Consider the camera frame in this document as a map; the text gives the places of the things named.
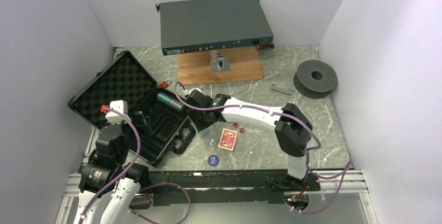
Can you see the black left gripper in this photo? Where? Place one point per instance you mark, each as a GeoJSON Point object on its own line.
{"type": "Point", "coordinates": [144, 127]}

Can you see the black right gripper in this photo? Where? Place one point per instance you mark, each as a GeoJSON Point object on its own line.
{"type": "Point", "coordinates": [199, 124]}

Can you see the black poker set case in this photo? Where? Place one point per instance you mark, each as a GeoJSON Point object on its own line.
{"type": "Point", "coordinates": [126, 79]}

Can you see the green blue chip stack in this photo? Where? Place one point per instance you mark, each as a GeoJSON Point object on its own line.
{"type": "Point", "coordinates": [164, 98]}

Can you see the red playing card deck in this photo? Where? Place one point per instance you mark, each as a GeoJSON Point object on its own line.
{"type": "Point", "coordinates": [228, 139]}

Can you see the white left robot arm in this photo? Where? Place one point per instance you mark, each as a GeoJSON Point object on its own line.
{"type": "Point", "coordinates": [107, 186]}

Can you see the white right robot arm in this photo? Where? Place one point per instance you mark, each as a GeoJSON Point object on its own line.
{"type": "Point", "coordinates": [289, 124]}

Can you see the blue small blind button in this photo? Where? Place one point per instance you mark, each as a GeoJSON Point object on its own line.
{"type": "Point", "coordinates": [213, 160]}

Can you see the red and silver key tool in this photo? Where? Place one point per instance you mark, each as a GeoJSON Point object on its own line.
{"type": "Point", "coordinates": [164, 84]}

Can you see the wooden base board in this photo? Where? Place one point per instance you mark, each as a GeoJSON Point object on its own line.
{"type": "Point", "coordinates": [243, 64]}

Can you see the dark grey rack unit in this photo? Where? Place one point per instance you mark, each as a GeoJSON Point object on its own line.
{"type": "Point", "coordinates": [205, 25]}

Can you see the grey filament spool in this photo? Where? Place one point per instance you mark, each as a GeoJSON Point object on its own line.
{"type": "Point", "coordinates": [315, 79]}

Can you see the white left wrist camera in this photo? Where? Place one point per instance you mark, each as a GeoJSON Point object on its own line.
{"type": "Point", "coordinates": [115, 109]}

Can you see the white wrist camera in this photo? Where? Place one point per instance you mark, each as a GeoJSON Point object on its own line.
{"type": "Point", "coordinates": [115, 109]}
{"type": "Point", "coordinates": [190, 91]}

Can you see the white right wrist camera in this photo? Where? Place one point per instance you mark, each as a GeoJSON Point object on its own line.
{"type": "Point", "coordinates": [190, 91]}

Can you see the grey metal stand bracket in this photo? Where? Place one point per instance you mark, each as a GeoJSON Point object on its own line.
{"type": "Point", "coordinates": [219, 62]}

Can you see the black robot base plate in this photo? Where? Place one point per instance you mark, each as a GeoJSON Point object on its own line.
{"type": "Point", "coordinates": [227, 186]}

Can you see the small grey metal bracket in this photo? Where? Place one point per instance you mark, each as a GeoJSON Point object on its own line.
{"type": "Point", "coordinates": [280, 90]}

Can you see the brown handle tool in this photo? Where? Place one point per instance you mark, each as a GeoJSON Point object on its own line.
{"type": "Point", "coordinates": [265, 46]}

